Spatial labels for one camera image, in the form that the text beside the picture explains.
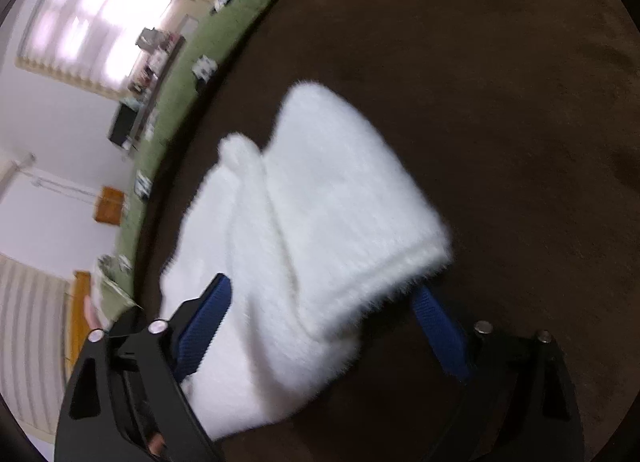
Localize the white fluffy cardigan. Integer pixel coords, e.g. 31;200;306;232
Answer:
160;82;452;439

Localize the wooden headboard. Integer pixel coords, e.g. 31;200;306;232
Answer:
64;271;91;378

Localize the wooden chair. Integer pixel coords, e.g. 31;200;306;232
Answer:
93;185;125;226

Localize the black monitor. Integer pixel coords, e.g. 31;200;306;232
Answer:
107;103;137;148

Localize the brown bed blanket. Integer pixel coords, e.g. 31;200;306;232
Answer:
134;0;639;461

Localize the window blind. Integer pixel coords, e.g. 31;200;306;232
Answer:
16;0;171;98

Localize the green cow-print blanket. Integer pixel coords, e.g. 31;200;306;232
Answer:
91;0;272;327

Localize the white wall desk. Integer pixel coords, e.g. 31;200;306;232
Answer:
124;34;186;108

